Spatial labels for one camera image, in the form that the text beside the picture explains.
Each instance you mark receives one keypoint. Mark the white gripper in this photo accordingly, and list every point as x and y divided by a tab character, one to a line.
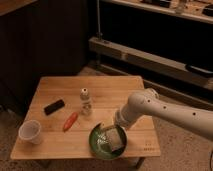
118	120

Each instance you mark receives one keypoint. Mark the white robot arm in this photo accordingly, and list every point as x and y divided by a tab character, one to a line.
147	102

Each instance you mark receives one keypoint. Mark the tan sponge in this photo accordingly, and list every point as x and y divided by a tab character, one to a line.
114	139

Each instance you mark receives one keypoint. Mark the green bowl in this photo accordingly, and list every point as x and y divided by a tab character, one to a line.
100	145

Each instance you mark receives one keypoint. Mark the orange carrot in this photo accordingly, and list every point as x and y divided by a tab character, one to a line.
70	121

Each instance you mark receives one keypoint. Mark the wooden table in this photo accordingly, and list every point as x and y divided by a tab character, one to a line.
68	108

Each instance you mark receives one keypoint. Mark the black rectangular block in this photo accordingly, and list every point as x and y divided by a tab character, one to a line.
51	108

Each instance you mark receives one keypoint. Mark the white plastic cup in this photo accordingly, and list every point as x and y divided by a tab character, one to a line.
31	131

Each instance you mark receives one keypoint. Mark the metal shelf rack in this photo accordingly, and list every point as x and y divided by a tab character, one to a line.
173	53

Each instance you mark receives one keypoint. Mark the dark wooden cabinet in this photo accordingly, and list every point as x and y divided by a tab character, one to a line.
45	38

